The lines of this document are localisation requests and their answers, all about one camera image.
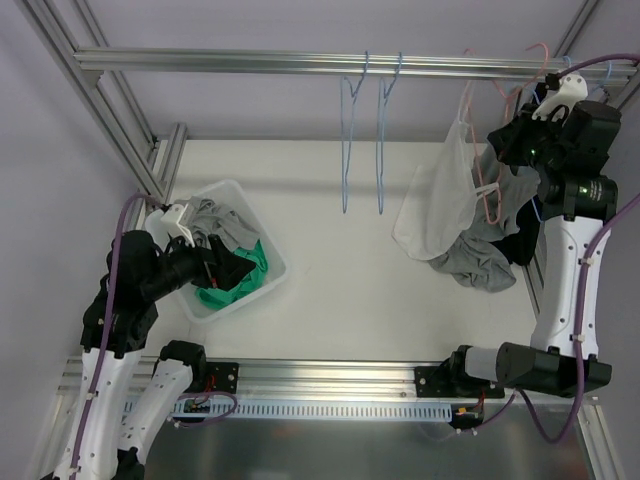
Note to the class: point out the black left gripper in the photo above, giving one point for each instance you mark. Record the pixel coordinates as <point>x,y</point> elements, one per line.
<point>210,267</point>

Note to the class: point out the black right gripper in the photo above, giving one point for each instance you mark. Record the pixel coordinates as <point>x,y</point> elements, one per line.
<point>507,145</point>

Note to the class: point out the green tank top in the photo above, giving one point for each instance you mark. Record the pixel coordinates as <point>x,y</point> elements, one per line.
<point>217,299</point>

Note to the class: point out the grey tank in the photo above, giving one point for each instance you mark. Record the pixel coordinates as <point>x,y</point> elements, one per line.
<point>219,219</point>
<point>472,260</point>

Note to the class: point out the white tank top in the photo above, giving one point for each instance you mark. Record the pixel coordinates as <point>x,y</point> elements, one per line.
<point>442,196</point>

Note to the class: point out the blue wire hanger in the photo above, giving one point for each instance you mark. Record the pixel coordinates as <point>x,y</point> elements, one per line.
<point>349,93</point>
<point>385,89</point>

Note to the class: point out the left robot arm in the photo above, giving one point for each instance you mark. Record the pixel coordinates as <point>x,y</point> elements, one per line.
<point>105,442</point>

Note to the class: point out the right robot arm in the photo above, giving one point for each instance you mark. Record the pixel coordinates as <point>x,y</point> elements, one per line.
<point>567,146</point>

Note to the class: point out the blue hanger with black top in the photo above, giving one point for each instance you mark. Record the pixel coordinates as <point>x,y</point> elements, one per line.
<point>548,161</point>

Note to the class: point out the black tank top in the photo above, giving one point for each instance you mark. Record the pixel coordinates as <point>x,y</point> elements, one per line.
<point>519,248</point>

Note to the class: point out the blue hanger far right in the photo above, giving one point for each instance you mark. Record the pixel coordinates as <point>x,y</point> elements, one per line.
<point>599,90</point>

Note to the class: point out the white plastic basket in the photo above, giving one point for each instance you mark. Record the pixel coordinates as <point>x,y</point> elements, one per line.
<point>231,193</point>

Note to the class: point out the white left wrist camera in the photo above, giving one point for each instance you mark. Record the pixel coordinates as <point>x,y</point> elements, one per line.
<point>176,221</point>

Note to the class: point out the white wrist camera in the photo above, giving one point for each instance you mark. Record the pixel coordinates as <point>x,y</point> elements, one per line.
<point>562,93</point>
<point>176,221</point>

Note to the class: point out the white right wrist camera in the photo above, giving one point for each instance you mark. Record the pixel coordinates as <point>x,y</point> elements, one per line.
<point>562,93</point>

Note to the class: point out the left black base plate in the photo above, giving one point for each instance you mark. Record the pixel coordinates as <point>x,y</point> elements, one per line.
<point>221,377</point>

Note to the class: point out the aluminium frame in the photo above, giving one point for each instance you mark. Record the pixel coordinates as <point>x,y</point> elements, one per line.
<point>333,380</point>

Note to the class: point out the white slotted cable duct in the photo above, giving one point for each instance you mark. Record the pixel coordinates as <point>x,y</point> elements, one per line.
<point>413,411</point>

